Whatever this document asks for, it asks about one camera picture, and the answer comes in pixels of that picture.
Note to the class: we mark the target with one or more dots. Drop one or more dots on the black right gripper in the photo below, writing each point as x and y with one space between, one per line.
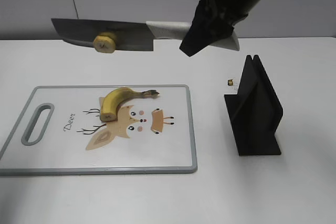
213 23

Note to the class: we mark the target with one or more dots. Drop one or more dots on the white handled kitchen knife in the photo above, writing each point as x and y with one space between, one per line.
130 36

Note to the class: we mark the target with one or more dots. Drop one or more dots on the cut banana slice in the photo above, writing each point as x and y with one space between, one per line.
105 42

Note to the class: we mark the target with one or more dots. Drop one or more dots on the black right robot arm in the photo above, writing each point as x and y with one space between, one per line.
213 21

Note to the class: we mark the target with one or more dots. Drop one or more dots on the yellow banana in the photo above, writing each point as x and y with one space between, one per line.
113 100

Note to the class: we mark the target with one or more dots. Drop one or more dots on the black knife stand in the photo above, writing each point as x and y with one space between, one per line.
255 111

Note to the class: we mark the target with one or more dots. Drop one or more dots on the white grey deer cutting board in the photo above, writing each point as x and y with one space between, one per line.
59 132

